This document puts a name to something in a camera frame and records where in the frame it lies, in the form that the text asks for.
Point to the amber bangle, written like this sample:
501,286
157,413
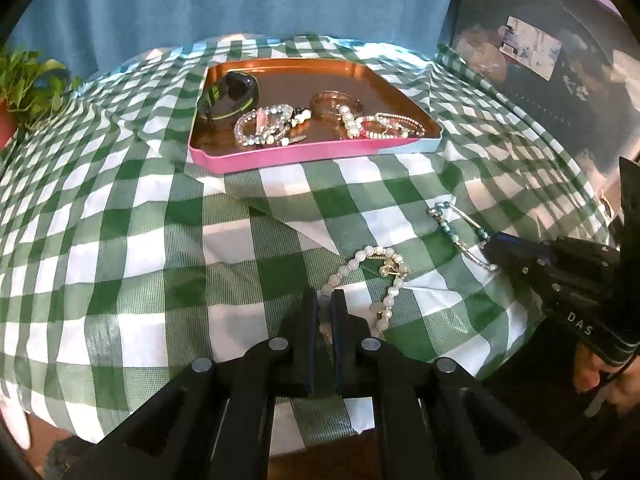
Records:
320,97

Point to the blue curtain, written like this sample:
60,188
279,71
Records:
225,0

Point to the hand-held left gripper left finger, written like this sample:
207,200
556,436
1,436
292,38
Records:
311,340

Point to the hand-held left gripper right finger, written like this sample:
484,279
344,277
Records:
341,340

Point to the person's right hand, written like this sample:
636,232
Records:
587,367

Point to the green checked tablecloth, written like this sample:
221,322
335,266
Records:
150,240

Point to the clear storage bin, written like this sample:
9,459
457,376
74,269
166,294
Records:
550,85

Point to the red flower pot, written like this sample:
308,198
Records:
6,127

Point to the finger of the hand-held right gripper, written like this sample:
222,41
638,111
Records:
515,252

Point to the copper tray with pink rim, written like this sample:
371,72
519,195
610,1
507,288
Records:
300,85

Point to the green potted plant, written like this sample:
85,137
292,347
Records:
27,85

